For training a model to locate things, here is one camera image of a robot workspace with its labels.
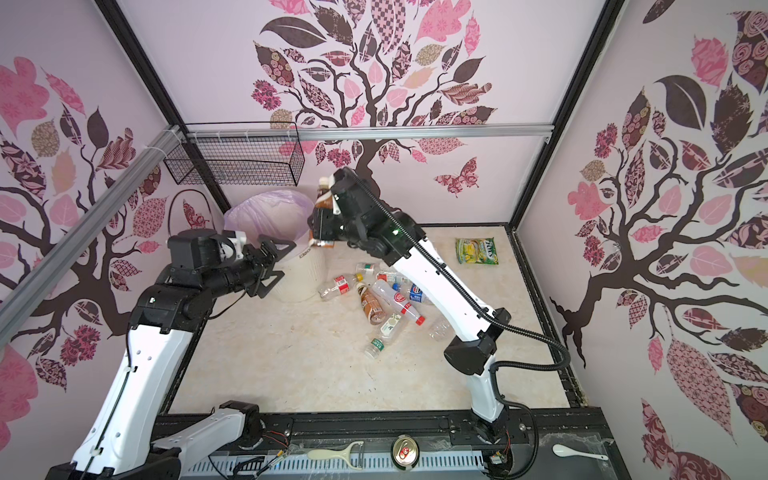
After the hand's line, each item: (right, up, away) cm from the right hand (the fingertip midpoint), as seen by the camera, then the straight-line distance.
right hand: (318, 216), depth 65 cm
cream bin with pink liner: (-19, +4, +29) cm, 35 cm away
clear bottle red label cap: (+18, -22, +28) cm, 40 cm away
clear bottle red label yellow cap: (-1, -19, +32) cm, 37 cm away
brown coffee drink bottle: (+11, -27, +24) cm, 38 cm away
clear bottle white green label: (+15, -31, +21) cm, 40 cm away
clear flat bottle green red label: (+7, -14, +38) cm, 41 cm away
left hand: (-6, -10, -1) cm, 12 cm away
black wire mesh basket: (-34, +24, +29) cm, 51 cm away
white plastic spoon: (+58, -57, +6) cm, 82 cm away
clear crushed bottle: (+32, -33, +26) cm, 53 cm away
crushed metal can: (+19, -51, -3) cm, 54 cm away
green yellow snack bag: (+48, -8, +44) cm, 66 cm away
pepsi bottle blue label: (+24, -21, +29) cm, 43 cm away
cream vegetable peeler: (+5, -56, +4) cm, 57 cm away
